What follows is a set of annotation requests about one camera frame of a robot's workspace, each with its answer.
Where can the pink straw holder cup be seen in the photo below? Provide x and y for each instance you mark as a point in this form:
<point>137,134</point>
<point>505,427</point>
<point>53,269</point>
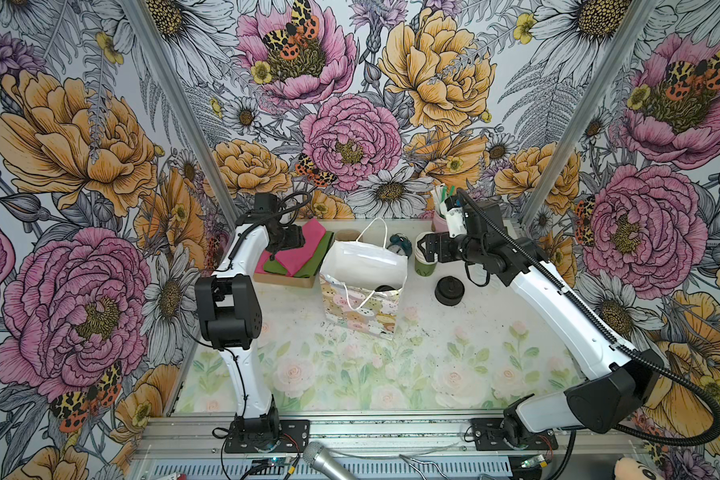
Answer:
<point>439,224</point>

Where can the green paper napkin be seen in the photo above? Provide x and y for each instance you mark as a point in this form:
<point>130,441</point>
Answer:
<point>311,268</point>

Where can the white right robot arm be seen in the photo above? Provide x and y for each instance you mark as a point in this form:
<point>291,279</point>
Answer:
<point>618,379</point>

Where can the silver microphone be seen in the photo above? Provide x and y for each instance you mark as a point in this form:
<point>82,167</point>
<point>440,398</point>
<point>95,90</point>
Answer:
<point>317,456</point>

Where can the wrapped straws bundle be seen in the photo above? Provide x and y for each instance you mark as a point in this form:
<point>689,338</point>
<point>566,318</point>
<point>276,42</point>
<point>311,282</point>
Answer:
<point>440,193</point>

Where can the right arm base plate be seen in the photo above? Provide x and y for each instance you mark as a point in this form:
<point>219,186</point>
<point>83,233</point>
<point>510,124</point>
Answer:
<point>499,434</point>

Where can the stack of green paper cups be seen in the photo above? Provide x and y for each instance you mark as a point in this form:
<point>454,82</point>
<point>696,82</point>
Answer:
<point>423,267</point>

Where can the teal alarm clock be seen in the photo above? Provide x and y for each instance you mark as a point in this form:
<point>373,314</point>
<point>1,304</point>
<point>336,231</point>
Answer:
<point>400,245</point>

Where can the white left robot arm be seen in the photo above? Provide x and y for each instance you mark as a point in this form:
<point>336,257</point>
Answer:
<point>231,319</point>

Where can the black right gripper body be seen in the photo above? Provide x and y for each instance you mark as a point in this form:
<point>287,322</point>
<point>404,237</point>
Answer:
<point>451,248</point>

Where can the pink plush toy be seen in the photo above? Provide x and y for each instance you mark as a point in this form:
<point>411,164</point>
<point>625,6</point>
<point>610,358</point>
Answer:
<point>630,469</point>

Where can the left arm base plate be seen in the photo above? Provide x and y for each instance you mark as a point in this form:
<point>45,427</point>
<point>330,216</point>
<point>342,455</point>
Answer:
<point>262,436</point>

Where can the pink paper napkin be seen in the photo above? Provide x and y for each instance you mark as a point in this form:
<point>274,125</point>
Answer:
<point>294,259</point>

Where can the cartoon animal gift bag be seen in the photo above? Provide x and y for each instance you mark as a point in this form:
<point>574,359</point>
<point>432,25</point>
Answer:
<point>349,274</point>

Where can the stack of black lids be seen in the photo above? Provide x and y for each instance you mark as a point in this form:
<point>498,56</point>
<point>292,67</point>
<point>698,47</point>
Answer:
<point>449,291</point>

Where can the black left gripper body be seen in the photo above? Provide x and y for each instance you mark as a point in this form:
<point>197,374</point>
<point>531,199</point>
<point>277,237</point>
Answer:
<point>286,238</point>

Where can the stack of pulp cup carriers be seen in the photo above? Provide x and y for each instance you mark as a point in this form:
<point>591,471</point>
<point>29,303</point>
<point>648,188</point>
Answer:
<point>346,235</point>

